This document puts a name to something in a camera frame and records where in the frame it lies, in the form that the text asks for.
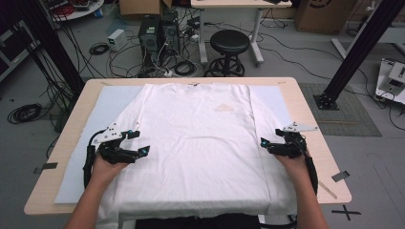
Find person's right hand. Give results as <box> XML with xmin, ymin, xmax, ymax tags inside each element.
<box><xmin>274</xmin><ymin>153</ymin><xmax>312</xmax><ymax>188</ymax></box>

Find large cardboard box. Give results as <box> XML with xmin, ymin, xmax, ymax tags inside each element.
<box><xmin>293</xmin><ymin>0</ymin><xmax>358</xmax><ymax>35</ymax></box>

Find black computer tower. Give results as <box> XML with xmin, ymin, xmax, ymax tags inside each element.
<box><xmin>160</xmin><ymin>10</ymin><xmax>181</xmax><ymax>57</ymax></box>
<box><xmin>138</xmin><ymin>13</ymin><xmax>162</xmax><ymax>70</ymax></box>

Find right hand-held gripper cable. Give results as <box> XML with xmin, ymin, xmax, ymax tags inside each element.
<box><xmin>299</xmin><ymin>138</ymin><xmax>320</xmax><ymax>196</ymax></box>

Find white power supply box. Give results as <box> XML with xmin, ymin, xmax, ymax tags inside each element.
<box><xmin>106</xmin><ymin>28</ymin><xmax>129</xmax><ymax>52</ymax></box>

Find white flat device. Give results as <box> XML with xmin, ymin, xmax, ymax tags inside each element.
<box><xmin>374</xmin><ymin>57</ymin><xmax>405</xmax><ymax>106</ymax></box>

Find white desk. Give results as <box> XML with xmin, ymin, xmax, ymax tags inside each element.
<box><xmin>189</xmin><ymin>0</ymin><xmax>293</xmax><ymax>68</ymax></box>

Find black tape strip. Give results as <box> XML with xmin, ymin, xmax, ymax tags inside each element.
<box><xmin>32</xmin><ymin>161</ymin><xmax>59</xmax><ymax>176</ymax></box>
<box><xmin>330</xmin><ymin>170</ymin><xmax>351</xmax><ymax>183</ymax></box>

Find white foam mat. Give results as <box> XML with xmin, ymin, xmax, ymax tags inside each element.
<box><xmin>53</xmin><ymin>84</ymin><xmax>298</xmax><ymax>205</ymax></box>

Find small cardboard box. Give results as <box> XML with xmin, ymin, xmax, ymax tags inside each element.
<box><xmin>118</xmin><ymin>0</ymin><xmax>173</xmax><ymax>21</ymax></box>

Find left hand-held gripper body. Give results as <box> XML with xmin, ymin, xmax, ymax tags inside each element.
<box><xmin>91</xmin><ymin>122</ymin><xmax>141</xmax><ymax>165</ymax></box>

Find person's left hand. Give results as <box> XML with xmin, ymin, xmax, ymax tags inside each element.
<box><xmin>90</xmin><ymin>154</ymin><xmax>131</xmax><ymax>190</ymax></box>

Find black metal stand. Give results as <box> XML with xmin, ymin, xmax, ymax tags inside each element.
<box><xmin>312</xmin><ymin>0</ymin><xmax>405</xmax><ymax>112</ymax></box>
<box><xmin>12</xmin><ymin>0</ymin><xmax>86</xmax><ymax>97</ymax></box>

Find small black cable coil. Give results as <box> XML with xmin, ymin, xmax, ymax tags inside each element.
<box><xmin>88</xmin><ymin>41</ymin><xmax>111</xmax><ymax>56</ymax></box>

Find black tape cross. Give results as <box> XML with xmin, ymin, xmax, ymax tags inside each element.
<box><xmin>330</xmin><ymin>204</ymin><xmax>363</xmax><ymax>221</ymax></box>

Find person's dark pants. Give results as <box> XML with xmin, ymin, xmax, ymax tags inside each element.
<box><xmin>135</xmin><ymin>213</ymin><xmax>262</xmax><ymax>229</ymax></box>

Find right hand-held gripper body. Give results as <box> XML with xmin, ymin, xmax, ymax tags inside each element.
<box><xmin>279</xmin><ymin>121</ymin><xmax>319</xmax><ymax>159</ymax></box>

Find grey floor mat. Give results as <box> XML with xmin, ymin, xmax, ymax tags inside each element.
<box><xmin>298</xmin><ymin>82</ymin><xmax>383</xmax><ymax>138</ymax></box>

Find large black cable coil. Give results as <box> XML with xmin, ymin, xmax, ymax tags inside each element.
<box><xmin>6</xmin><ymin>102</ymin><xmax>44</xmax><ymax>125</ymax></box>

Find round white table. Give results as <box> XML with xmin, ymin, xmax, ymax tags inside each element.
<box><xmin>41</xmin><ymin>0</ymin><xmax>106</xmax><ymax>23</ymax></box>

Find hand-held gripper cable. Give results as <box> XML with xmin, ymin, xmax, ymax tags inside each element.
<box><xmin>299</xmin><ymin>138</ymin><xmax>320</xmax><ymax>196</ymax></box>
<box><xmin>82</xmin><ymin>128</ymin><xmax>108</xmax><ymax>191</ymax></box>

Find black round stool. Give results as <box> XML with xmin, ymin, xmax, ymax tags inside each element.
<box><xmin>203</xmin><ymin>29</ymin><xmax>251</xmax><ymax>78</ymax></box>

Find white t-shirt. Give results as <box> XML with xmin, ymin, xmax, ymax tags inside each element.
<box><xmin>95</xmin><ymin>82</ymin><xmax>299</xmax><ymax>229</ymax></box>

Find left hand-held gripper cable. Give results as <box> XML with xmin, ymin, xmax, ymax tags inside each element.
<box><xmin>82</xmin><ymin>128</ymin><xmax>108</xmax><ymax>191</ymax></box>

